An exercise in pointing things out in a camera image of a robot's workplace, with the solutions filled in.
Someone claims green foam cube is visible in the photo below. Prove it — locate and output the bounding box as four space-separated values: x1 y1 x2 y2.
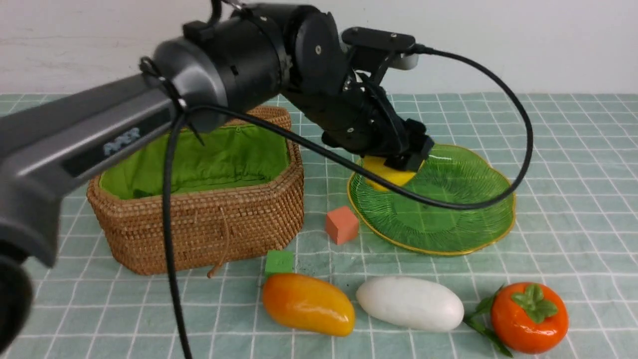
264 250 296 277

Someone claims green checkered tablecloth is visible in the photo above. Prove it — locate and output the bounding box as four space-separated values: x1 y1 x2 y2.
4 94 638 359

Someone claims woven rattan basket lid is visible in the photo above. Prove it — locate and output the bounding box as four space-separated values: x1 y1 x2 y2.
222 105 292 130

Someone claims yellow toy lemon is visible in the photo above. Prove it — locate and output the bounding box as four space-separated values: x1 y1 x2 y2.
362 156 425 187

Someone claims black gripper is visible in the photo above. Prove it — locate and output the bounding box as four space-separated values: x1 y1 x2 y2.
281 70 435 173

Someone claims woven rattan basket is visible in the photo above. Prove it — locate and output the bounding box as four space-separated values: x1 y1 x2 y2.
87 121 305 275

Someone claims orange foam cube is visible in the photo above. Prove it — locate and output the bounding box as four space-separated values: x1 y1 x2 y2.
325 206 359 245

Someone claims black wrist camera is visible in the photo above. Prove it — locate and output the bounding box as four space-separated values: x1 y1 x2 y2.
341 27 418 72

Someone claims orange yellow toy mango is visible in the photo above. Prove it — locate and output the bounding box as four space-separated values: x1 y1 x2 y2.
262 273 356 337

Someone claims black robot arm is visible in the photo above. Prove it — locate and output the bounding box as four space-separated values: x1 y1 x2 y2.
1 0 434 352

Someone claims orange toy persimmon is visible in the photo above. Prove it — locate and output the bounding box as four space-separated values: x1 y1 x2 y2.
463 282 570 358

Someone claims green glass leaf plate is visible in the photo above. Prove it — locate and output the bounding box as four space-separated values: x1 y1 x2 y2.
348 145 516 255

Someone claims white toy radish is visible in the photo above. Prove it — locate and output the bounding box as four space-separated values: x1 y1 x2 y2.
356 276 465 333

